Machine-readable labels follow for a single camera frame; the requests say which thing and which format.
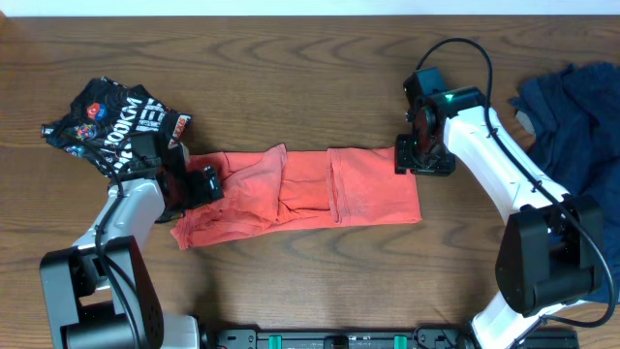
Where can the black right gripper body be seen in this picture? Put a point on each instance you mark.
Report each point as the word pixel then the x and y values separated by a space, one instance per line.
pixel 423 155

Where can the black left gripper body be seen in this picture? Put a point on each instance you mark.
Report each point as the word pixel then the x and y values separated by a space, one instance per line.
pixel 209 184

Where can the orange red soccer t-shirt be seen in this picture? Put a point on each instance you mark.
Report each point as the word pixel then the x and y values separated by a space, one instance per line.
pixel 281 190

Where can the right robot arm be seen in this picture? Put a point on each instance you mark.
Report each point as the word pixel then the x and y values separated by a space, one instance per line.
pixel 551 253

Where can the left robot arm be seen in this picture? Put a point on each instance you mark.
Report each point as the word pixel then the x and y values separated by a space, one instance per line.
pixel 98 292

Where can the black printed folded jersey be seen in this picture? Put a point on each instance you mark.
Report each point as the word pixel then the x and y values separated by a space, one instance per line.
pixel 102 119

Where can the navy blue garment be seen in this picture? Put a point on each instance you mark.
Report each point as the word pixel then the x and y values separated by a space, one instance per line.
pixel 575 119

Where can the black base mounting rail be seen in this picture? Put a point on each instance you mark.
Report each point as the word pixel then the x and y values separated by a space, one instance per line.
pixel 368 340

